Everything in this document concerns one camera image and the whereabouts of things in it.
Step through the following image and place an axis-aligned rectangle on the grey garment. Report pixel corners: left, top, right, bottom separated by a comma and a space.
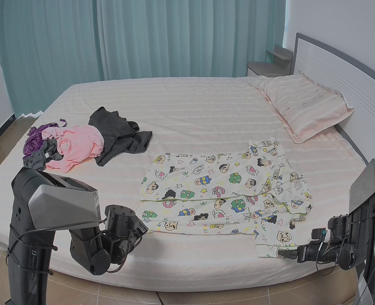
23, 139, 64, 171

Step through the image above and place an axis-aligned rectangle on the pink garment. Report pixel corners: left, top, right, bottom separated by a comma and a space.
43, 125, 105, 174

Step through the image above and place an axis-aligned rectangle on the blue-green curtain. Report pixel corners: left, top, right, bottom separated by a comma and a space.
0, 0, 288, 117

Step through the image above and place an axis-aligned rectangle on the white printed pyjama top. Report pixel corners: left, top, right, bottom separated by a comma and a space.
139, 136, 314, 259

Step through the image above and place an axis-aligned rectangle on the grey white bedside table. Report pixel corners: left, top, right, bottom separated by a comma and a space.
247, 44, 293, 76

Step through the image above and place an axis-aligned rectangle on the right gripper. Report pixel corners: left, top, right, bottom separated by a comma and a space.
276, 242, 331, 263

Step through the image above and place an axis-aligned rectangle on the black garment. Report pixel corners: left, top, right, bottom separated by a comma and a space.
88, 107, 153, 167

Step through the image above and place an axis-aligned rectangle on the purple garment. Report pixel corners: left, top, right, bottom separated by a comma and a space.
23, 118, 68, 158

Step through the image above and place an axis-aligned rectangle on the bed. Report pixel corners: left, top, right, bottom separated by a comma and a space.
0, 32, 375, 293

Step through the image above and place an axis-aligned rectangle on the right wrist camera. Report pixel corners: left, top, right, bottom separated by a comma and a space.
311, 228, 328, 243

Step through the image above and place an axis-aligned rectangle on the pale pink striped pillow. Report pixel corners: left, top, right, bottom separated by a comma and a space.
249, 70, 354, 144

